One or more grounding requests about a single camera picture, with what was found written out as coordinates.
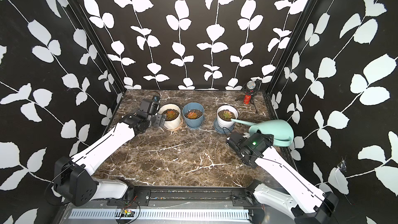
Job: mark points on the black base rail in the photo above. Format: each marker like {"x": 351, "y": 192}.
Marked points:
{"x": 144, "y": 195}

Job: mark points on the red glitter microphone on stand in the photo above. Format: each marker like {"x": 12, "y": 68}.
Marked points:
{"x": 250, "y": 90}

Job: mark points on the woven coaster under left pot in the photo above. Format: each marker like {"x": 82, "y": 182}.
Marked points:
{"x": 173, "y": 125}

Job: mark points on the blue pot middle succulent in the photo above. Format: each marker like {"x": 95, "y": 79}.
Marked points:
{"x": 193, "y": 114}

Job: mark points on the blue saucer under right pot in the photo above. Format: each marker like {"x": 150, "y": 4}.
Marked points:
{"x": 221, "y": 130}

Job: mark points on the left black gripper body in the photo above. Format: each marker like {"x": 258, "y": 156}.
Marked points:
{"x": 158, "y": 120}

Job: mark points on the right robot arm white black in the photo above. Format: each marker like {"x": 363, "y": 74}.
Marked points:
{"x": 303, "y": 202}

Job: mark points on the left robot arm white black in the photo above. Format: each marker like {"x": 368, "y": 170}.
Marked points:
{"x": 74, "y": 176}

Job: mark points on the mint green watering can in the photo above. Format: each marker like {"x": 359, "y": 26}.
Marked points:
{"x": 281, "y": 130}

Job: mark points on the white slotted cable duct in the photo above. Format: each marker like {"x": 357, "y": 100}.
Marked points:
{"x": 236, "y": 215}

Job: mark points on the white pot succulent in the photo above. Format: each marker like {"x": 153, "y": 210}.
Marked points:
{"x": 171, "y": 111}
{"x": 225, "y": 114}

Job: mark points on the small circuit board with wires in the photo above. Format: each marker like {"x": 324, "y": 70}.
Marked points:
{"x": 125, "y": 213}

